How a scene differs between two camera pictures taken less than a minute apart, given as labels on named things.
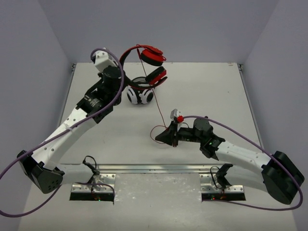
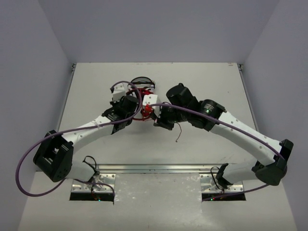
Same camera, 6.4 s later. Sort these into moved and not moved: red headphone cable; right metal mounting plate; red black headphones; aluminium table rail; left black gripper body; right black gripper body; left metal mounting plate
Moved: left black gripper body; right black gripper body; red headphone cable; red black headphones
Not moved: left metal mounting plate; right metal mounting plate; aluminium table rail
